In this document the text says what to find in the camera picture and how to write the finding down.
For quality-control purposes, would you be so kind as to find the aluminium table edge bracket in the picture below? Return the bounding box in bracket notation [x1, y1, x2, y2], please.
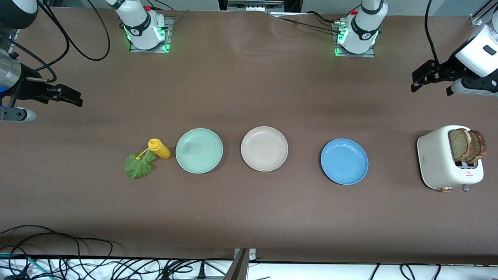
[227, 248, 257, 280]

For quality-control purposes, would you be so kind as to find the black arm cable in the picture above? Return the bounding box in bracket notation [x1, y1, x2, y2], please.
[424, 0, 442, 65]
[8, 0, 111, 82]

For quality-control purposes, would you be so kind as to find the aluminium frame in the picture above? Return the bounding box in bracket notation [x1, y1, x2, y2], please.
[227, 0, 285, 13]

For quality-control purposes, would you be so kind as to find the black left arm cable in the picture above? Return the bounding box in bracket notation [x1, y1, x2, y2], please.
[424, 0, 442, 65]

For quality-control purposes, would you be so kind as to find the cream white toaster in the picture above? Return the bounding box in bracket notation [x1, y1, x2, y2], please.
[417, 125, 484, 193]

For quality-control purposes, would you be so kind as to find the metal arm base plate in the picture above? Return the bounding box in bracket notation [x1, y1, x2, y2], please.
[128, 16, 174, 53]
[333, 19, 377, 58]

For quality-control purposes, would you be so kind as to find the brown bread slice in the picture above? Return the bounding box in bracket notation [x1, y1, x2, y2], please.
[468, 130, 487, 164]
[448, 128, 473, 162]

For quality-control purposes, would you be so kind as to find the yellow mustard squeeze bottle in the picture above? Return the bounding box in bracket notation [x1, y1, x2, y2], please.
[136, 138, 171, 160]

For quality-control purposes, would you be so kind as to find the blue plate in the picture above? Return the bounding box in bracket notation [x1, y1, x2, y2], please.
[320, 138, 369, 185]

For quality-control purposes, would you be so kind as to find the beige plate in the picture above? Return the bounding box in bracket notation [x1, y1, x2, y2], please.
[240, 126, 289, 172]

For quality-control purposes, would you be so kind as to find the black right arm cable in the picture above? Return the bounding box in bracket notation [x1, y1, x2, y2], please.
[8, 0, 111, 82]

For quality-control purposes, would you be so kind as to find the teal floor cable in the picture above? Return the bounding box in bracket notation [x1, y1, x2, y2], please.
[0, 253, 55, 280]

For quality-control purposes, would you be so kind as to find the aluminium corner rail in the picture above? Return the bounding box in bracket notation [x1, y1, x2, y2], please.
[469, 0, 498, 27]
[7, 27, 20, 51]

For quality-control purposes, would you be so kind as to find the green lettuce leaf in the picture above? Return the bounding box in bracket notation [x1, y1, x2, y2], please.
[124, 150, 156, 180]

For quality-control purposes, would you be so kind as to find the mint green plate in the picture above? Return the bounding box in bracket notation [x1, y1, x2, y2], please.
[175, 128, 224, 174]

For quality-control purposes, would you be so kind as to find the black base cable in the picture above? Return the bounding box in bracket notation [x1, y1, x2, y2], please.
[272, 15, 345, 32]
[305, 10, 343, 25]
[148, 0, 174, 11]

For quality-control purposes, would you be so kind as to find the grey power strip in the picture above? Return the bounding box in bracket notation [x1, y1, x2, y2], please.
[171, 275, 228, 280]

